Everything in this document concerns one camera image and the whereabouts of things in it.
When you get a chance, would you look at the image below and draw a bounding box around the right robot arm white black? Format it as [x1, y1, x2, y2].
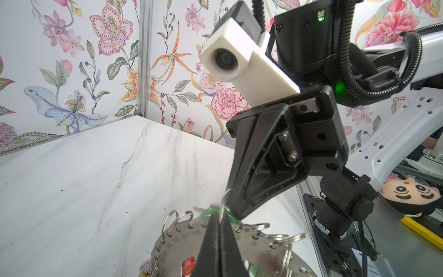
[201, 1, 443, 237]

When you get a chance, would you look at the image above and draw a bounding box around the cartoon face plush toy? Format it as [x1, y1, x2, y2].
[378, 174, 443, 217]

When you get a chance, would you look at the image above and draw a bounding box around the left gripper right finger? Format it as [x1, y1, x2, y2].
[220, 214, 249, 277]

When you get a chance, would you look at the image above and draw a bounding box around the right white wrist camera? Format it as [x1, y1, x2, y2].
[200, 1, 300, 107]

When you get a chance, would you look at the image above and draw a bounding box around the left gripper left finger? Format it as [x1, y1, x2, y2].
[191, 216, 220, 277]

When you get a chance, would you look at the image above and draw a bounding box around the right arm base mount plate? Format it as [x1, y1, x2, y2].
[302, 193, 374, 277]

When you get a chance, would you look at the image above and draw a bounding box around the red key tag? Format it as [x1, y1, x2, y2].
[181, 256, 196, 277]

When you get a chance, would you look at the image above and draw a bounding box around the round metal key organizer disc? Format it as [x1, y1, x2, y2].
[139, 206, 315, 277]

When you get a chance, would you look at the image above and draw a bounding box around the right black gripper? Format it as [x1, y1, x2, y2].
[224, 85, 348, 219]

